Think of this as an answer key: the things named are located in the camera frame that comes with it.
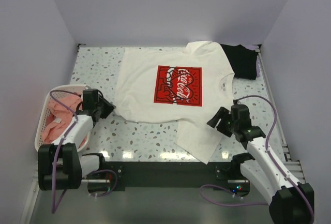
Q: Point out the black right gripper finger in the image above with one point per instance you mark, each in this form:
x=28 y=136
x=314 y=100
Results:
x=224 y=127
x=220 y=114

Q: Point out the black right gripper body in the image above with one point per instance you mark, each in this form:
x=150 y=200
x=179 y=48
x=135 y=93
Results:
x=234 y=125

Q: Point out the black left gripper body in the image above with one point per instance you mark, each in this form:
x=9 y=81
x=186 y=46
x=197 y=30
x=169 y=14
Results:
x=98 y=106

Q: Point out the white t-shirt red print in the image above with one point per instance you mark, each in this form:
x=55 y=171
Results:
x=188 y=85

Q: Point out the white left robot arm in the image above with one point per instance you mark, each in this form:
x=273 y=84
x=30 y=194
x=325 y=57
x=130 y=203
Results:
x=59 y=165

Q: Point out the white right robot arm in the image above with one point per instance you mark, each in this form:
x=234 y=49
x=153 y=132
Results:
x=288 y=199

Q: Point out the pink crumpled t-shirt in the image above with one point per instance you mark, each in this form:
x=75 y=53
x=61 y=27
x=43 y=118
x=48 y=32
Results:
x=59 y=118

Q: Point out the black folded t-shirt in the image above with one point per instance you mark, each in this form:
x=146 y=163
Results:
x=242 y=60

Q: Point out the white plastic laundry basket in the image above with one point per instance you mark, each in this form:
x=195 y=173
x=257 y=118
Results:
x=45 y=113

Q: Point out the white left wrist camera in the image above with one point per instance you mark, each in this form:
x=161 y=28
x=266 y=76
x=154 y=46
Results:
x=86 y=88

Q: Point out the aluminium frame rail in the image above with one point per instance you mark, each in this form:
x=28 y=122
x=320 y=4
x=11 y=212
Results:
x=295 y=166

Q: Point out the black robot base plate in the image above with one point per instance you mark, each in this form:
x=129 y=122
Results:
x=167 y=175

